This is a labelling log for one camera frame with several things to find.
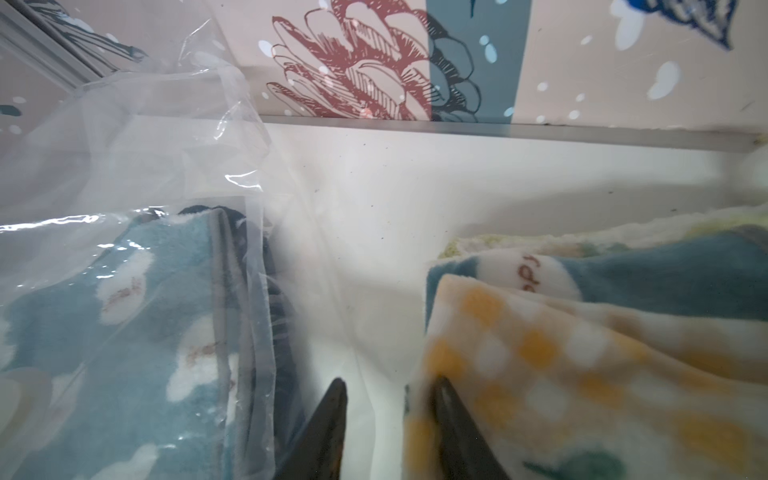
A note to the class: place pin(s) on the white teal patterned blanket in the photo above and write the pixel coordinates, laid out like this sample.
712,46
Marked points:
617,239

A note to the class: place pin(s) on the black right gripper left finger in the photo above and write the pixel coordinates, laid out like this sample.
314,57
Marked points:
318,452

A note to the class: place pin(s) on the light blue bear blanket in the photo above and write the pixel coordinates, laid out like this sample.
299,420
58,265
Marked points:
129,345

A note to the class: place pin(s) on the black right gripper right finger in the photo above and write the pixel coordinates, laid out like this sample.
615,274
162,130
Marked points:
463,452

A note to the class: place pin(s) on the clear plastic vacuum bag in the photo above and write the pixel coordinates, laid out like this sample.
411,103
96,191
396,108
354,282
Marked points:
134,139

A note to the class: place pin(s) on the navy blue star blanket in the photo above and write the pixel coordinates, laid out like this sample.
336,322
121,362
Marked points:
265,405

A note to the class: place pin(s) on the beige checkered blanket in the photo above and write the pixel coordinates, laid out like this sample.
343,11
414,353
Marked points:
569,390

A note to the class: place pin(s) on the teal cloud pattern blanket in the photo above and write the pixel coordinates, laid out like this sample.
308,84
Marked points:
721,274

